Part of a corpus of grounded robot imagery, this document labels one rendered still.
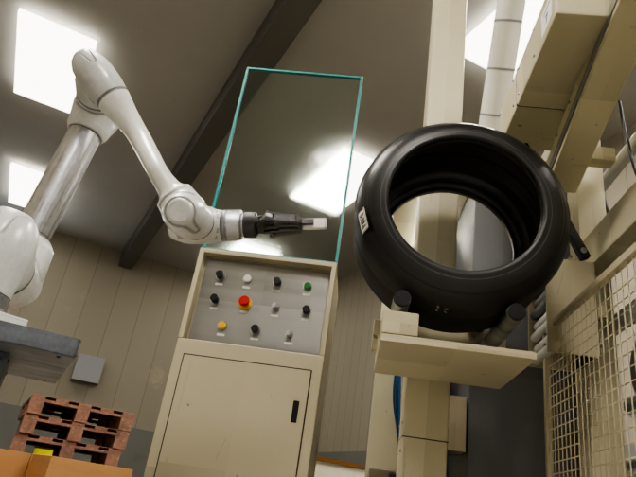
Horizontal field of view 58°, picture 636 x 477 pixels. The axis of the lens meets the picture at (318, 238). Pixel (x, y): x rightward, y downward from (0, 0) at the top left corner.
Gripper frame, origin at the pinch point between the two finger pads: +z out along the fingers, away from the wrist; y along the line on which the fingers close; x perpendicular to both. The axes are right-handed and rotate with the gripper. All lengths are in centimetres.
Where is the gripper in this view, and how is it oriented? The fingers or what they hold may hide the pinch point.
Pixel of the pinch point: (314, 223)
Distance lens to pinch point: 164.6
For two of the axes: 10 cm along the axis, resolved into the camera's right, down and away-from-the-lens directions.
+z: 10.0, -0.2, -0.4
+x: 0.0, 9.0, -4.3
